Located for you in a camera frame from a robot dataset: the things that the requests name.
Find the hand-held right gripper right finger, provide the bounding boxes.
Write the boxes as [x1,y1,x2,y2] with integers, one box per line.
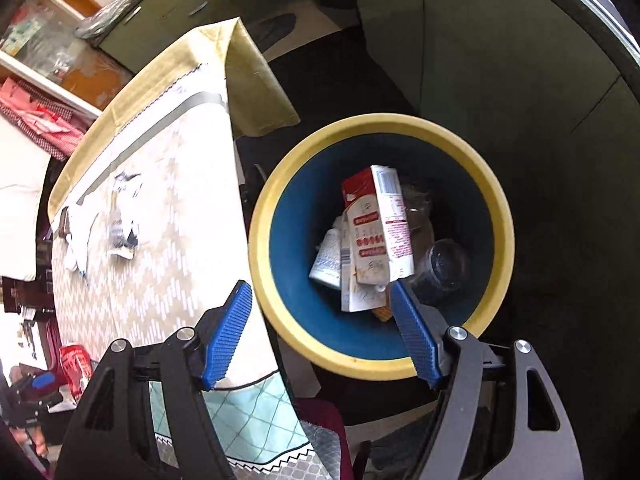
[389,282,586,480]

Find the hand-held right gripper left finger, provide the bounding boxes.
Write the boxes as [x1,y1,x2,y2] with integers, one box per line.
[55,280,253,480]

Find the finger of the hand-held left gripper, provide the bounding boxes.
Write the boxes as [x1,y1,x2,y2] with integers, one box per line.
[12,371,58,396]

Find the crushed red soda can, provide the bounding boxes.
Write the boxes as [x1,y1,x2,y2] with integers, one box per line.
[59,342,96,403]

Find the white paper box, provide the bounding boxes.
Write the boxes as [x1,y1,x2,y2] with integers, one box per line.
[341,232,391,313]

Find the clear plastic jar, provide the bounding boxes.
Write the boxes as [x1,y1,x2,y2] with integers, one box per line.
[412,239,471,303]

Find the blue bin with yellow rim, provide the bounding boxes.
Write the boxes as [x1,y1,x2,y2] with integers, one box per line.
[248,114,516,381]

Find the red and white milk carton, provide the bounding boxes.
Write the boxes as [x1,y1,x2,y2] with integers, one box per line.
[341,165,416,283]

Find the crushed clear plastic bottle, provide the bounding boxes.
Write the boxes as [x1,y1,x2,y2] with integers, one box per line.
[400,185,433,231]

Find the dark red chair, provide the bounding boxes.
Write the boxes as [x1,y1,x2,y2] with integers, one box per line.
[295,397,371,480]

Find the patterned tablecloth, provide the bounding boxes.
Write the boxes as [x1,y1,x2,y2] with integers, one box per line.
[47,17,313,480]

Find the illustrated sticker sheet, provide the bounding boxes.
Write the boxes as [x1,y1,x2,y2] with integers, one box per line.
[107,171,143,260]

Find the white hanging cloth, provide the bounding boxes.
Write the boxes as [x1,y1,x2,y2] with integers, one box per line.
[0,115,53,281]

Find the red checked apron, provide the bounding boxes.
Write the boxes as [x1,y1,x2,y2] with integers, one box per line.
[0,76,88,161]

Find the dark green sink cabinets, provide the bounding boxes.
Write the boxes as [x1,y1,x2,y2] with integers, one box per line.
[345,0,640,311]

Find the green lower cabinets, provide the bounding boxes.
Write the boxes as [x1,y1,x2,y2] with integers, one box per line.
[97,0,241,73]

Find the glass sliding door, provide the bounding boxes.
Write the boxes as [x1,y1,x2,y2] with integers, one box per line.
[0,0,103,113]

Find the clear plastic bag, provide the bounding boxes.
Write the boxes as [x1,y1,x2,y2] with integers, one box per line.
[75,0,146,41]

